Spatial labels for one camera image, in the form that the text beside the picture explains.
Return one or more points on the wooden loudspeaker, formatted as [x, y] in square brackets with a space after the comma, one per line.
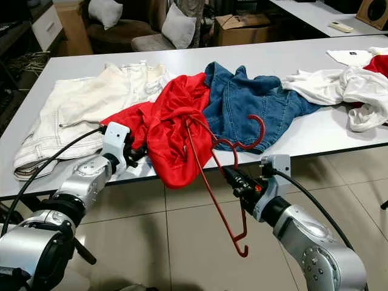
[374, 9]

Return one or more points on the white garment black label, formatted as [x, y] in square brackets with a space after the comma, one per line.
[351, 57]

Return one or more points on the beige remote control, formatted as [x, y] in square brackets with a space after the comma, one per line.
[341, 27]

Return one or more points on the light grey right wrist camera mount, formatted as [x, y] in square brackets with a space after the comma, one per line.
[276, 165]

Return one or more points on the blue denim jacket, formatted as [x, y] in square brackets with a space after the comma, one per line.
[242, 100]

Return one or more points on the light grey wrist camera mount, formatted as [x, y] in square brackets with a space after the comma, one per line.
[276, 165]
[115, 139]

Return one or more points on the brown round chair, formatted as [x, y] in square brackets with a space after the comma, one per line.
[112, 39]

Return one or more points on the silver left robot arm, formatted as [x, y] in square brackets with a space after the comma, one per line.
[91, 182]

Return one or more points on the white drawer unit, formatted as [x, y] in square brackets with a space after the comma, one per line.
[48, 27]

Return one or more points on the white pillow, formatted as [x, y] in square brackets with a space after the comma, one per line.
[105, 12]
[179, 27]

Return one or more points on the red clothes hanger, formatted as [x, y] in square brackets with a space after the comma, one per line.
[263, 132]

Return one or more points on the red shirt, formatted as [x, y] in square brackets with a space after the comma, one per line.
[176, 139]

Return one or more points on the red crumpled garment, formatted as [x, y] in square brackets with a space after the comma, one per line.
[379, 63]

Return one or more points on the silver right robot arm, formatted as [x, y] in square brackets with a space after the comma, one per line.
[315, 242]

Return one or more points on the brown cardboard box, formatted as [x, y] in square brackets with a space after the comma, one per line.
[242, 33]

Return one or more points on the patterned grey fabric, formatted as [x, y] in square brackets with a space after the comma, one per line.
[193, 7]

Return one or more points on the light grey left wrist camera mount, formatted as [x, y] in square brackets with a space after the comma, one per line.
[115, 139]

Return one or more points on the cream jeans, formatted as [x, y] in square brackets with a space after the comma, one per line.
[79, 109]

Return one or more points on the grey upholstered chair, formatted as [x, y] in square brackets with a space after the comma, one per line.
[148, 43]

